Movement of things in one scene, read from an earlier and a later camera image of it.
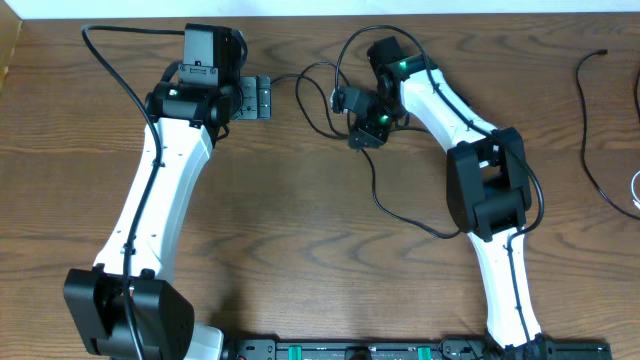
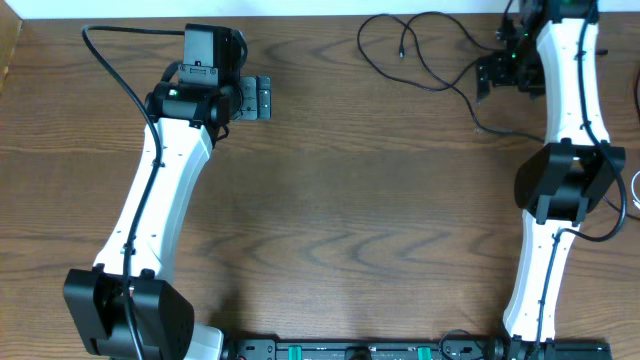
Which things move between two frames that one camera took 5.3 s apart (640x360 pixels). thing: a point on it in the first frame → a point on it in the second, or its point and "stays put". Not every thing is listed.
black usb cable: x=371 y=165 → x=449 y=84
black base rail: x=448 y=348 stays put
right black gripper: x=372 y=137 → x=499 y=75
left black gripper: x=257 y=97 stays put
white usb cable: x=635 y=201 stays put
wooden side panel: x=10 y=25 stays put
